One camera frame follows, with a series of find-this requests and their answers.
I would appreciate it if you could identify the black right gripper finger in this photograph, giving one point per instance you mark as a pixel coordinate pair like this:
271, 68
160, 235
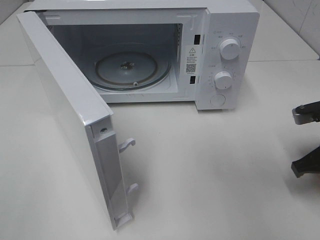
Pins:
309, 164

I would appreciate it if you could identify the round white door button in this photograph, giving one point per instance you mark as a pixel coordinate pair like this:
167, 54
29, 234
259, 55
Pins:
218, 100

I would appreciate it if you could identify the white microwave door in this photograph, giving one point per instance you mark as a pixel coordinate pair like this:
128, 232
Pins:
84, 118

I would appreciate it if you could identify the lower white timer knob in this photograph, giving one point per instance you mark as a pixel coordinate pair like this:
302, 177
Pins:
223, 80

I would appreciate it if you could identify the upper white power knob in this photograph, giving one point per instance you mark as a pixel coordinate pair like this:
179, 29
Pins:
229, 48

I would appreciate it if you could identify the white microwave oven body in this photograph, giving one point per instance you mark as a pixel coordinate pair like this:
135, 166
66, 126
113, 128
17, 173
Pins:
189, 31

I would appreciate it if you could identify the glass microwave turntable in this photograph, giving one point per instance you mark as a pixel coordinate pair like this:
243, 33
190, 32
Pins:
130, 66

